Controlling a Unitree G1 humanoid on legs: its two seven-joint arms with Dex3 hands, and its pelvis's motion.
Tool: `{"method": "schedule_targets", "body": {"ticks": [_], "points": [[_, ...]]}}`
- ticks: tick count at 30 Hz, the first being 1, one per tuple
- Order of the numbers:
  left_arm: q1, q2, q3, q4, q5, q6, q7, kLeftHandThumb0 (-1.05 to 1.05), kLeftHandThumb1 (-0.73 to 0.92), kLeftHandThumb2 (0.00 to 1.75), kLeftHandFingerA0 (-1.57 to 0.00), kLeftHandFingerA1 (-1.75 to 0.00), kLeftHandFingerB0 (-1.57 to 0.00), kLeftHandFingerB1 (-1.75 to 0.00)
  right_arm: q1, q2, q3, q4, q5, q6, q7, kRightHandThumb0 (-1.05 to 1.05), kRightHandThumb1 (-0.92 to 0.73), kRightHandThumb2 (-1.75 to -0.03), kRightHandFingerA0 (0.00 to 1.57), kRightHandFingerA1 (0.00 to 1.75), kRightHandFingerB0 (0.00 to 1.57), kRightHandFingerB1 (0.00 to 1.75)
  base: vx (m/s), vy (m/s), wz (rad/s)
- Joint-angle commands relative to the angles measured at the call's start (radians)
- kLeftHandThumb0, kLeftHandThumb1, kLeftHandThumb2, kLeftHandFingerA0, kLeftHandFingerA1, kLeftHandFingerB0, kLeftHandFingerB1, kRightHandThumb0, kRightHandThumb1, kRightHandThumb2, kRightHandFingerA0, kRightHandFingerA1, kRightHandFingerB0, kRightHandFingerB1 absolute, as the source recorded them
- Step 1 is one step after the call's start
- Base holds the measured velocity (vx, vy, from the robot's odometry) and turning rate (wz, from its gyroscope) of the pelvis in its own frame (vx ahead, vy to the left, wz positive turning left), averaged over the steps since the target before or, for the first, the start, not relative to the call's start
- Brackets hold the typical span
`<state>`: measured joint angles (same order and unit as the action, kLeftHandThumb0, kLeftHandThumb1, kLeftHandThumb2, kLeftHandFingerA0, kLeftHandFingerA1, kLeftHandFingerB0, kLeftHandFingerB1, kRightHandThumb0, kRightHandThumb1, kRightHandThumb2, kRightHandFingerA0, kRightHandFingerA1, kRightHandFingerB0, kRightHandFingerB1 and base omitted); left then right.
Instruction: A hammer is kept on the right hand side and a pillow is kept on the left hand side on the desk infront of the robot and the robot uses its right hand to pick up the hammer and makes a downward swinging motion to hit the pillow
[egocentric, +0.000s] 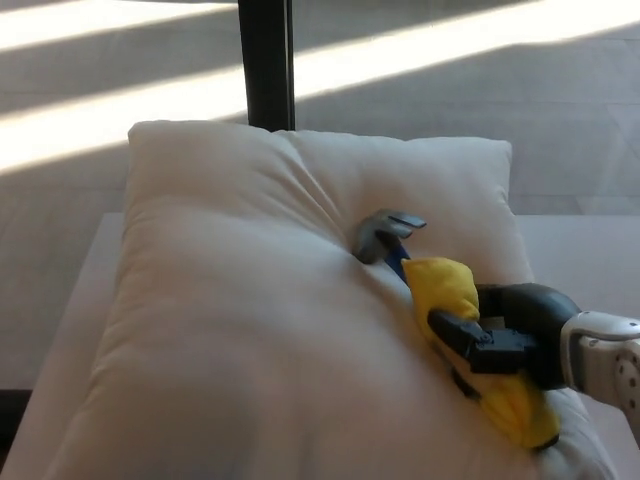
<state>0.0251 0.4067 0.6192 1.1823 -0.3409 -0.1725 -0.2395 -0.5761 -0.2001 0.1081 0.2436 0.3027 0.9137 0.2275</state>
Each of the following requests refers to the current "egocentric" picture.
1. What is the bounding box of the white square pillow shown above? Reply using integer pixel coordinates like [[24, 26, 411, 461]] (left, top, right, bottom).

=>
[[42, 119, 626, 480]]

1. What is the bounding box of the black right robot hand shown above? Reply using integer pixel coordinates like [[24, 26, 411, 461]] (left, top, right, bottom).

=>
[[428, 282, 584, 401]]

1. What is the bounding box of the yellow cloth handle wrap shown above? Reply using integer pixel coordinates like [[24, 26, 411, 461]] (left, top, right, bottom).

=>
[[401, 255, 562, 454]]

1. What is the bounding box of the dark furniture edge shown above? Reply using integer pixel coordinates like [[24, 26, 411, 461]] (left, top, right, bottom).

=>
[[0, 389, 40, 454]]

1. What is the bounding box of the black vertical post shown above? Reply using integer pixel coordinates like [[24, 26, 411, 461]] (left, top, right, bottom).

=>
[[236, 0, 298, 132]]

